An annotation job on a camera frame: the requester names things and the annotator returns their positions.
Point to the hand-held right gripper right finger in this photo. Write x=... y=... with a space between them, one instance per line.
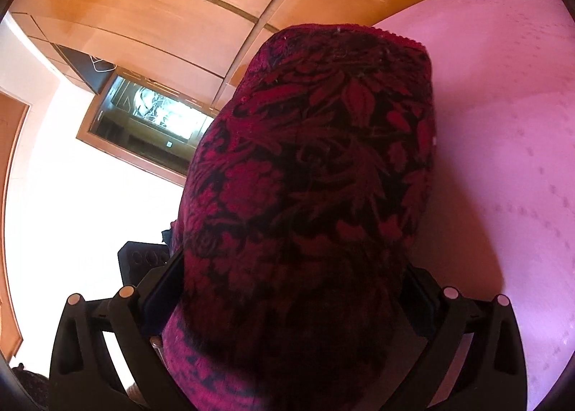
x=422 y=303

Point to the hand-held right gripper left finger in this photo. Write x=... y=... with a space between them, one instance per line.
x=159 y=298

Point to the red floral knit sweater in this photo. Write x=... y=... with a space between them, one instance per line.
x=305 y=195

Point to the wooden framed window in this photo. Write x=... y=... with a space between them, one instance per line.
x=148 y=123

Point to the pink bed sheet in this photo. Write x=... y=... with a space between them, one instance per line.
x=503 y=146

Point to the black triangular panel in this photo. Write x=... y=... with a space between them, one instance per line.
x=87 y=67

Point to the wooden wardrobe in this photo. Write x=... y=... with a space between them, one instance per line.
x=179 y=2

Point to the wooden door frame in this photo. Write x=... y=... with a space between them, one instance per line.
x=9 y=213

